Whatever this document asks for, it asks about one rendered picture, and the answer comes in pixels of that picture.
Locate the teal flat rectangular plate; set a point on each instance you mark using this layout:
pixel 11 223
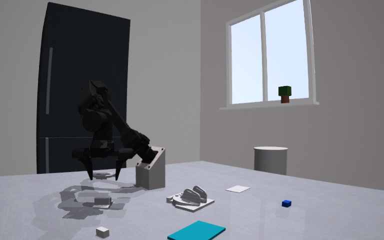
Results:
pixel 197 231

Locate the small blue block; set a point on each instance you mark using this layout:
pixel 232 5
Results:
pixel 286 203

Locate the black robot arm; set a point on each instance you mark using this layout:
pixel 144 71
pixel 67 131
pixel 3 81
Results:
pixel 95 96

